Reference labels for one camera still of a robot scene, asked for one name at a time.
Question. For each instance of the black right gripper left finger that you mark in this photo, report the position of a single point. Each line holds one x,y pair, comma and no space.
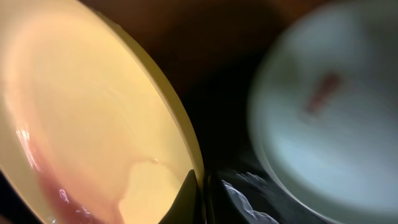
186,208

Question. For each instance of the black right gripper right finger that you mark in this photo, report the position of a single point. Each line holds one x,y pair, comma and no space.
246,198

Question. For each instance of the light green plate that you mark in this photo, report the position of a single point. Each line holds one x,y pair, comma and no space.
322,112

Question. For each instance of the yellow plate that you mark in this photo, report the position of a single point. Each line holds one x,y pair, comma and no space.
91,129

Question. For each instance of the black round tray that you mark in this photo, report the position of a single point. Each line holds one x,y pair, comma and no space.
214,93

